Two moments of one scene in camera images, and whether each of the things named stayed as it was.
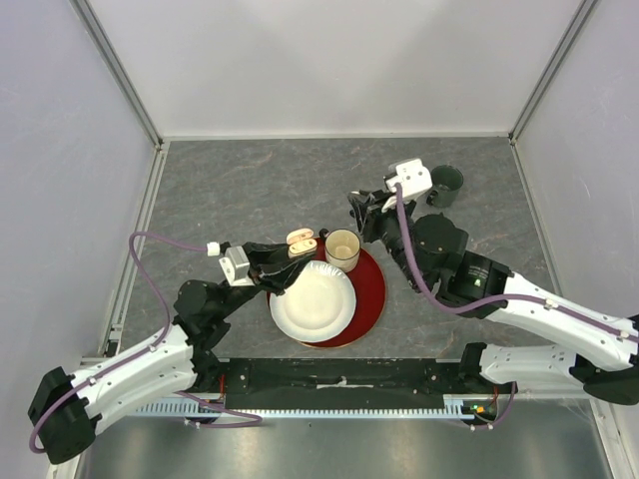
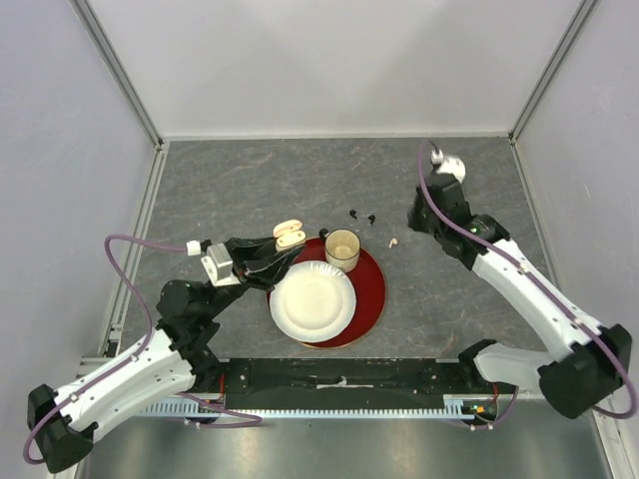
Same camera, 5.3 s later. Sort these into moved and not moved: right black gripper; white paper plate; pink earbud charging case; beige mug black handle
Moved: pink earbud charging case; right black gripper
Not moved: white paper plate; beige mug black handle
